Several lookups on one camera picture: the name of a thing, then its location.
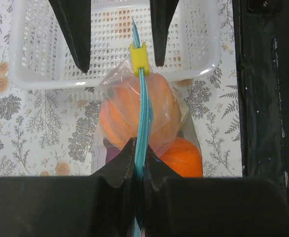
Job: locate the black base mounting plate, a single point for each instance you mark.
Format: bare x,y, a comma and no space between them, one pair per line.
261,30

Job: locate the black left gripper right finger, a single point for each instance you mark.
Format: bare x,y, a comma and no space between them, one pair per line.
210,207

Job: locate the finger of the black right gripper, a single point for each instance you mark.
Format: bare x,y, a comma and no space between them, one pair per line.
161,12
74,18

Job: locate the white plastic mesh basket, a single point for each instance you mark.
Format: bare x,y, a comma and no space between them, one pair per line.
110,44

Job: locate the clear zip top bag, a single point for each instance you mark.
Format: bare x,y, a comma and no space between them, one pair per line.
137,65

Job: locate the floral table mat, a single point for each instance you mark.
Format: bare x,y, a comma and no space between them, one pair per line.
54,131

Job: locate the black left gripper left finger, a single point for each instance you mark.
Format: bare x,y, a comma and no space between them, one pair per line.
99,205

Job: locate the peach fake fruit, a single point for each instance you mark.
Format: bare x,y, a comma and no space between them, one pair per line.
120,110

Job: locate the yellow green fake mango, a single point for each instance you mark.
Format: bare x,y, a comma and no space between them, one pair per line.
184,114

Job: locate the orange fake fruit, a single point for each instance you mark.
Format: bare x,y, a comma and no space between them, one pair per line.
184,158

